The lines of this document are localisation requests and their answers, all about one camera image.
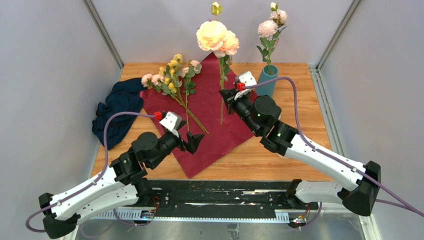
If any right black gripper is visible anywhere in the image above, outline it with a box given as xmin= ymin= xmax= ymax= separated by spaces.
xmin=220 ymin=87 xmax=262 ymax=136

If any maroon wrapping paper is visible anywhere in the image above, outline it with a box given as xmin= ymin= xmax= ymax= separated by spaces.
xmin=139 ymin=52 xmax=278 ymax=179

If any teal conical vase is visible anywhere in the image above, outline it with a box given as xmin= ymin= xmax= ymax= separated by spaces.
xmin=254 ymin=64 xmax=279 ymax=99

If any pink yellow flower bunch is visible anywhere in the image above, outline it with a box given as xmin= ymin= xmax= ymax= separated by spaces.
xmin=141 ymin=53 xmax=208 ymax=133

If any peach flower stem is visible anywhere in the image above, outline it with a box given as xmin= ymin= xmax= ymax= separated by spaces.
xmin=195 ymin=1 xmax=240 ymax=126

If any pink flower stem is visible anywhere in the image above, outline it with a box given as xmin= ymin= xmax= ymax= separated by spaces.
xmin=256 ymin=2 xmax=288 ymax=75

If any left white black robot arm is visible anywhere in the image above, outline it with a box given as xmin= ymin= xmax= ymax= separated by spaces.
xmin=38 ymin=130 xmax=204 ymax=239

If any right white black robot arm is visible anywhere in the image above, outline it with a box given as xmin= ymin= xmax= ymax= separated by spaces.
xmin=219 ymin=88 xmax=381 ymax=217

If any dark blue crumpled cloth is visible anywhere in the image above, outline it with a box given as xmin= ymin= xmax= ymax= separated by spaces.
xmin=91 ymin=77 xmax=147 ymax=150

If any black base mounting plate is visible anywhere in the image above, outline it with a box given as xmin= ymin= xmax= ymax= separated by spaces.
xmin=89 ymin=178 xmax=332 ymax=220

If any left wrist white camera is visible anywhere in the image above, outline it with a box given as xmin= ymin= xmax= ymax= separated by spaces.
xmin=154 ymin=111 xmax=183 ymax=138

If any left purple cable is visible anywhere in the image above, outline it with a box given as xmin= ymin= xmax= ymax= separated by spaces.
xmin=25 ymin=111 xmax=158 ymax=233

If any left aluminium corner post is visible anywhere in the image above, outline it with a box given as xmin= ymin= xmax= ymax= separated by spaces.
xmin=82 ymin=0 xmax=124 ymax=71

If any aluminium corner post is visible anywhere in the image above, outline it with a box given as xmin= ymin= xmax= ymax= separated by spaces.
xmin=82 ymin=0 xmax=124 ymax=71
xmin=316 ymin=0 xmax=362 ymax=72

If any aluminium front rail frame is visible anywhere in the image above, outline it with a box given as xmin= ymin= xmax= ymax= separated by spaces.
xmin=59 ymin=185 xmax=382 ymax=240

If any right aluminium corner post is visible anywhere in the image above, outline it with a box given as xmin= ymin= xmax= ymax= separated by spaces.
xmin=316 ymin=0 xmax=362 ymax=72

